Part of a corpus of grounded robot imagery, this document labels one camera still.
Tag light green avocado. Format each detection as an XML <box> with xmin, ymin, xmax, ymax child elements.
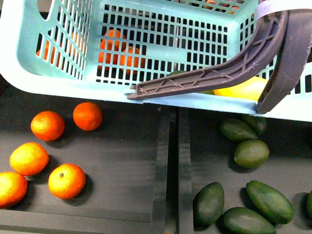
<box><xmin>234</xmin><ymin>139</ymin><xmax>270</xmax><ymax>169</ymax></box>
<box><xmin>168</xmin><ymin>70</ymin><xmax>214</xmax><ymax>95</ymax></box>

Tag light blue plastic basket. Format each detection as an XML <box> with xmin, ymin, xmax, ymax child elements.
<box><xmin>0</xmin><ymin>0</ymin><xmax>312</xmax><ymax>121</ymax></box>

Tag yellow mango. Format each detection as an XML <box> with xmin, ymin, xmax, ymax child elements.
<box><xmin>213</xmin><ymin>77</ymin><xmax>268</xmax><ymax>101</ymax></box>

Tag oranges behind basket mesh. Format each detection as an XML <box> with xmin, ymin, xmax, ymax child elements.
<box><xmin>34</xmin><ymin>29</ymin><xmax>146</xmax><ymax>79</ymax></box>

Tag dark green avocado upper left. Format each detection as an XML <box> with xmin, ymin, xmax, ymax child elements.
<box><xmin>219</xmin><ymin>118</ymin><xmax>258</xmax><ymax>141</ymax></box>

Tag dark green avocado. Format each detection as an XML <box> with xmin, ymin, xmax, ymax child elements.
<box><xmin>219</xmin><ymin>118</ymin><xmax>258</xmax><ymax>141</ymax></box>
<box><xmin>246</xmin><ymin>180</ymin><xmax>294</xmax><ymax>224</ymax></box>
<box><xmin>193</xmin><ymin>182</ymin><xmax>225</xmax><ymax>226</ymax></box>

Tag dark green avocado centre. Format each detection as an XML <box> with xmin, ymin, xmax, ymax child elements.
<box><xmin>193</xmin><ymin>182</ymin><xmax>225</xmax><ymax>226</ymax></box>

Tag dark avocado under basket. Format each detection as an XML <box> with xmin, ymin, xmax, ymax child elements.
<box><xmin>241</xmin><ymin>115</ymin><xmax>267</xmax><ymax>136</ymax></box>

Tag green avocado bottom right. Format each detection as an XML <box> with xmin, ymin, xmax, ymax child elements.
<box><xmin>223</xmin><ymin>207</ymin><xmax>276</xmax><ymax>234</ymax></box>

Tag dark green avocado far left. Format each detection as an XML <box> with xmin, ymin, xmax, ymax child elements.
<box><xmin>246</xmin><ymin>180</ymin><xmax>294</xmax><ymax>224</ymax></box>

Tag green avocado bottom middle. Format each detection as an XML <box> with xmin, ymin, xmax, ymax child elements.
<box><xmin>306</xmin><ymin>191</ymin><xmax>312</xmax><ymax>218</ymax></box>

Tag black tray with oranges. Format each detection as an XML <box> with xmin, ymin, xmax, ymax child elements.
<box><xmin>0</xmin><ymin>87</ymin><xmax>171</xmax><ymax>234</ymax></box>

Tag orange back right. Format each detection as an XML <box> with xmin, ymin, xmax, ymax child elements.
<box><xmin>73</xmin><ymin>102</ymin><xmax>103</xmax><ymax>131</ymax></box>

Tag orange back left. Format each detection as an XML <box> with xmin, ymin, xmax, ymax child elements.
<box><xmin>31</xmin><ymin>111</ymin><xmax>65</xmax><ymax>141</ymax></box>

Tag orange front centre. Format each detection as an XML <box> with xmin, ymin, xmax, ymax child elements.
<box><xmin>48</xmin><ymin>163</ymin><xmax>86</xmax><ymax>199</ymax></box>

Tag black tray with avocados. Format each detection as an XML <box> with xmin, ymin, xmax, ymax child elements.
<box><xmin>177</xmin><ymin>108</ymin><xmax>312</xmax><ymax>234</ymax></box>

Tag yellow orange middle left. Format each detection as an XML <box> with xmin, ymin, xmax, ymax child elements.
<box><xmin>9</xmin><ymin>142</ymin><xmax>49</xmax><ymax>176</ymax></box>

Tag orange front left edge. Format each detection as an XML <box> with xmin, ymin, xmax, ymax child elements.
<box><xmin>0</xmin><ymin>172</ymin><xmax>28</xmax><ymax>209</ymax></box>

